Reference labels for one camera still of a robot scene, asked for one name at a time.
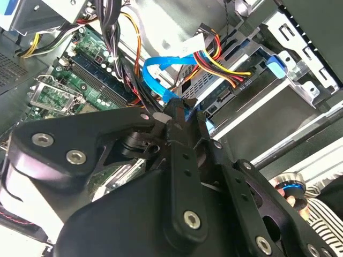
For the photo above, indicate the hard disk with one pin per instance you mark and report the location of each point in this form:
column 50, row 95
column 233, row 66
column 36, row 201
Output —
column 214, row 100

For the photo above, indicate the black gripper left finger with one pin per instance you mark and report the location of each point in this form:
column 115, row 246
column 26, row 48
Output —
column 69, row 134

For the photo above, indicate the person's hand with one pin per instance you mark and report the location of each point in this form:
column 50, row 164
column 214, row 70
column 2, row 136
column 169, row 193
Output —
column 298, row 206

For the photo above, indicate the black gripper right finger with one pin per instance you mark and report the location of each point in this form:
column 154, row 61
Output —
column 238, row 187

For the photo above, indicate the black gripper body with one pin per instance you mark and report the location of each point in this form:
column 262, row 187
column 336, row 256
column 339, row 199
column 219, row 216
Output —
column 120, row 227

